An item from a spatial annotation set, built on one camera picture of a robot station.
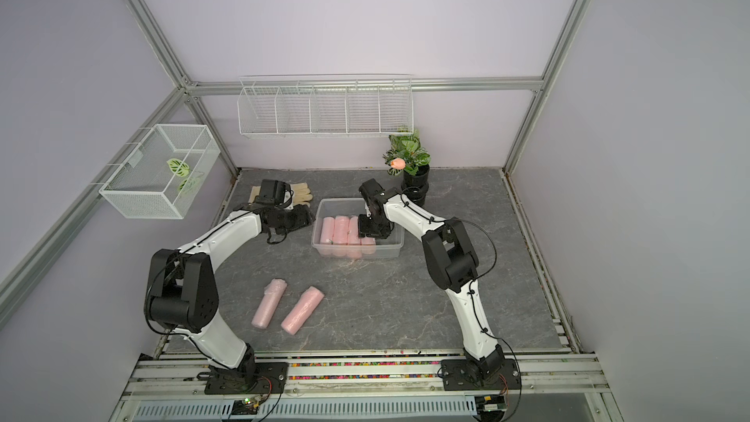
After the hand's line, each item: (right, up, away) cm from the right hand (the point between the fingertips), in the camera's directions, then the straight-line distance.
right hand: (364, 233), depth 97 cm
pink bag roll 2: (-17, -21, -16) cm, 31 cm away
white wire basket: (-58, +18, -15) cm, 62 cm away
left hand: (-18, +4, -5) cm, 19 cm away
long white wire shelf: (-14, +44, +3) cm, 46 cm away
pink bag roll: (-27, -19, -13) cm, 35 cm away
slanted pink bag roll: (-12, -1, 0) cm, 13 cm away
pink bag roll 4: (+2, -3, -5) cm, 6 cm away
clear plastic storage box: (+9, -5, -1) cm, 10 cm away
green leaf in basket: (-51, +20, -17) cm, 57 cm away
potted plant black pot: (+17, +16, +3) cm, 24 cm away
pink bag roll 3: (-3, -2, -1) cm, 4 cm away
